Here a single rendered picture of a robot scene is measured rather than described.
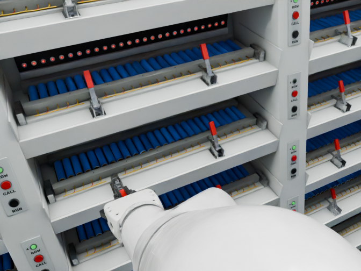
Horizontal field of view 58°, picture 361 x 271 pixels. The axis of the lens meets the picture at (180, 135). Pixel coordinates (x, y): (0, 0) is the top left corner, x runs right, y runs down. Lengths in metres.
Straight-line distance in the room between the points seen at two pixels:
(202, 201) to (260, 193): 0.67
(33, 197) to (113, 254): 0.28
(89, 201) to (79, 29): 0.37
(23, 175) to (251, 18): 0.65
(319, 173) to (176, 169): 0.51
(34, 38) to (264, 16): 0.53
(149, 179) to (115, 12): 0.38
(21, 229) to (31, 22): 0.41
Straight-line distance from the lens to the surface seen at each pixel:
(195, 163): 0.83
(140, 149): 0.85
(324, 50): 0.99
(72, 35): 0.66
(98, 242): 0.92
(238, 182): 1.02
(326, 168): 1.16
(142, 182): 0.80
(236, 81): 0.79
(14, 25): 0.67
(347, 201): 1.35
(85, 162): 0.84
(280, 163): 0.97
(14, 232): 0.78
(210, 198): 0.39
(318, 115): 1.05
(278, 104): 0.89
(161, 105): 0.72
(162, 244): 0.17
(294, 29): 0.87
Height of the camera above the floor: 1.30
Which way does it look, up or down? 25 degrees down
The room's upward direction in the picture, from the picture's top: 9 degrees counter-clockwise
